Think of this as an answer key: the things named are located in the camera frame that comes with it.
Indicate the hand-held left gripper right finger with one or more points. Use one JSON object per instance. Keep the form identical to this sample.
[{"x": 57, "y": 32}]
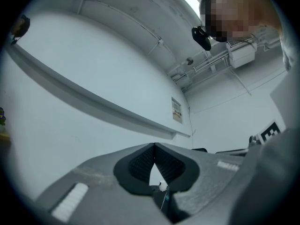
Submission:
[{"x": 206, "y": 184}]

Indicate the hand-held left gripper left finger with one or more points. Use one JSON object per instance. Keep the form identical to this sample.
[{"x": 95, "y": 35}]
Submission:
[{"x": 98, "y": 191}]

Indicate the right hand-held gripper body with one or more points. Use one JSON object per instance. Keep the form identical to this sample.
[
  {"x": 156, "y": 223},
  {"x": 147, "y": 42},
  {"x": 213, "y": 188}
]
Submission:
[{"x": 269, "y": 133}]

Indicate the person's light clothing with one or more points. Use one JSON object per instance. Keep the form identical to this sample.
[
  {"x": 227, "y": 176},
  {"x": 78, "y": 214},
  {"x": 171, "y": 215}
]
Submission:
[{"x": 288, "y": 90}]

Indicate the white ceiling pipes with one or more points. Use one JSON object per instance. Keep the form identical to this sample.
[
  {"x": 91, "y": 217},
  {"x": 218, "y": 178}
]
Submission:
[{"x": 201, "y": 67}]

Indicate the round smoke detector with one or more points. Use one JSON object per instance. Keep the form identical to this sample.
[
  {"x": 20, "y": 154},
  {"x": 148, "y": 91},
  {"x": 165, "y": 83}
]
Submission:
[{"x": 189, "y": 60}]

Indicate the small green potted plant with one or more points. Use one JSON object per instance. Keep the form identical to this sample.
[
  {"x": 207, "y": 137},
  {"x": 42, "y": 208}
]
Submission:
[{"x": 2, "y": 118}]

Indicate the person's head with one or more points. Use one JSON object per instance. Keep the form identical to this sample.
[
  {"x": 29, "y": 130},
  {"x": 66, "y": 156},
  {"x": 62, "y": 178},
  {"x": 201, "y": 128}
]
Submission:
[{"x": 234, "y": 10}]

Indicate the beige wall notice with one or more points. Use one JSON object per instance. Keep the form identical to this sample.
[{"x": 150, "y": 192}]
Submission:
[{"x": 177, "y": 110}]

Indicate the black head-worn camera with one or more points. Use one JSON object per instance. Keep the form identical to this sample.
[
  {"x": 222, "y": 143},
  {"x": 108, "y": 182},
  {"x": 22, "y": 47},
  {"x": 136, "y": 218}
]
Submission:
[{"x": 201, "y": 37}]

